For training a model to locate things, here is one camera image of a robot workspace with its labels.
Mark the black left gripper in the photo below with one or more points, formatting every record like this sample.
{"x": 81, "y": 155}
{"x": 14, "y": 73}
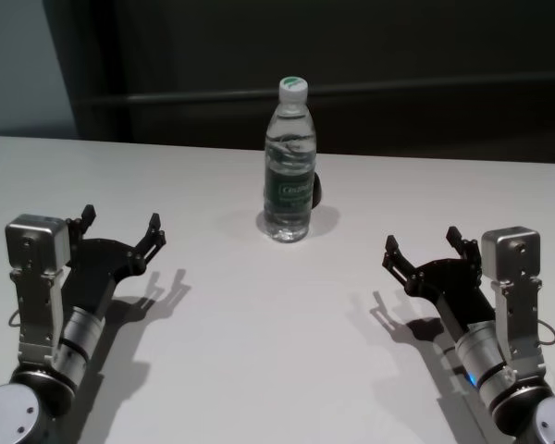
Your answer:
{"x": 102, "y": 259}

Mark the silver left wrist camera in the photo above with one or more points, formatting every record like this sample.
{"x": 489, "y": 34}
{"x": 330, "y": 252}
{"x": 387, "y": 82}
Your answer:
{"x": 34, "y": 240}

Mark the clear water bottle green label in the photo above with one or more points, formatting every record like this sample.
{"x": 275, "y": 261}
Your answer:
{"x": 289, "y": 139}

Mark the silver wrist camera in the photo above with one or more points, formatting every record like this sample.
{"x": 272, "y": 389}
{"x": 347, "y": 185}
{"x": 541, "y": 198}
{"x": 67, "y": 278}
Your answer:
{"x": 511, "y": 252}
{"x": 34, "y": 240}

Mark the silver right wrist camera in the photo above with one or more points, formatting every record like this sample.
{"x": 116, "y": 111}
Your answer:
{"x": 511, "y": 252}

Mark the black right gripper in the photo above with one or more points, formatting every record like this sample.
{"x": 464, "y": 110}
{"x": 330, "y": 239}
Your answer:
{"x": 453, "y": 282}

